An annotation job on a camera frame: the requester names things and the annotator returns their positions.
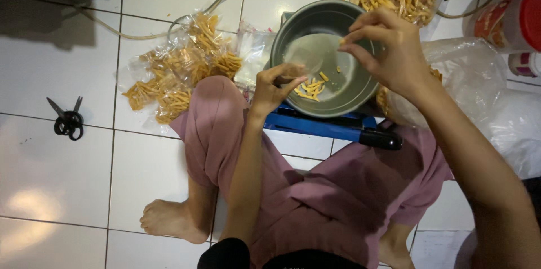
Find grey metal bowl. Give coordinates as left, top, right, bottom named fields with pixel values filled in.
left=270, top=0, right=381, bottom=118

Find blue heat sealer black handle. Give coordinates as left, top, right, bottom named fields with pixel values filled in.
left=263, top=103, right=403, bottom=151

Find black scissors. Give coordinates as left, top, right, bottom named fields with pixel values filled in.
left=46, top=96, right=85, bottom=141

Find person's foot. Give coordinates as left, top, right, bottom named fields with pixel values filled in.
left=377, top=220, right=418, bottom=269
left=139, top=176, right=218, bottom=245

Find person's left foot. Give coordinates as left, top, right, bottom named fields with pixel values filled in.
left=139, top=176, right=218, bottom=245

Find person's right hand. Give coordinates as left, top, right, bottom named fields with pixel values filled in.
left=338, top=6, right=433, bottom=101

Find person's right foot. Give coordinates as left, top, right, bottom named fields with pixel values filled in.
left=377, top=220, right=418, bottom=269

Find small clear plastic bag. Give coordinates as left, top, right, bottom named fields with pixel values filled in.
left=282, top=32, right=339, bottom=103

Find white paper sheet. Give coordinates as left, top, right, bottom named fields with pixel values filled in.
left=411, top=229, right=478, bottom=269

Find large crumpled clear plastic bag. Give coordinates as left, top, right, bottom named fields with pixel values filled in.
left=375, top=37, right=541, bottom=181

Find person's left hand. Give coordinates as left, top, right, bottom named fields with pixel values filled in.
left=249, top=64, right=309, bottom=120

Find person's pink trousers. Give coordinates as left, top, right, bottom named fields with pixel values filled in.
left=169, top=75, right=455, bottom=269

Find pile of filled snack packets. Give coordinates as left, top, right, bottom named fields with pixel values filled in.
left=116, top=10, right=243, bottom=126

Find plastic jar with red lid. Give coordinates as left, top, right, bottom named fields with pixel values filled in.
left=467, top=0, right=541, bottom=53

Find beige cable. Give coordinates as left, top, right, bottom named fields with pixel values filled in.
left=74, top=0, right=237, bottom=41

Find small white plastic container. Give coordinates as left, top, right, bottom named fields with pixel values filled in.
left=507, top=51, right=541, bottom=79

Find stack of empty clear bags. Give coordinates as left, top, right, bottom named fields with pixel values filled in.
left=234, top=21, right=277, bottom=101

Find grey cable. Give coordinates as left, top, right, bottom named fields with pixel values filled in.
left=167, top=0, right=252, bottom=37

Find person's black shirt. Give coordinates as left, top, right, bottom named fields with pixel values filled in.
left=196, top=237, right=369, bottom=269

